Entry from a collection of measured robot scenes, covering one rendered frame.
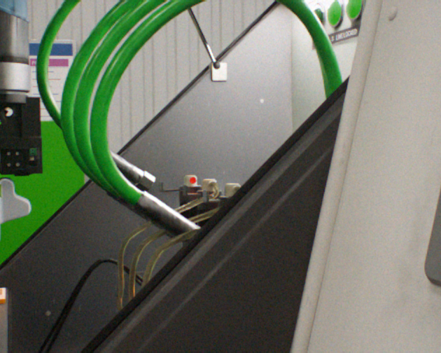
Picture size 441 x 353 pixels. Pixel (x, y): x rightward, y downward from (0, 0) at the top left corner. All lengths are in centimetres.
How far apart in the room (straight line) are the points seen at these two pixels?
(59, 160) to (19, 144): 301
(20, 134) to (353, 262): 65
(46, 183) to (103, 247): 287
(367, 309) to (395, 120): 12
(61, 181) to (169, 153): 288
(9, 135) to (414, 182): 70
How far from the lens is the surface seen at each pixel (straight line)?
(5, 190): 97
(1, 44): 96
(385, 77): 43
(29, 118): 97
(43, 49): 77
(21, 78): 97
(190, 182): 79
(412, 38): 42
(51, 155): 396
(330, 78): 60
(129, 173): 78
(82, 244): 110
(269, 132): 117
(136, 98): 718
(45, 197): 397
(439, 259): 35
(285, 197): 46
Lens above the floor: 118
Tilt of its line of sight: 3 degrees down
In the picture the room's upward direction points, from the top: 1 degrees counter-clockwise
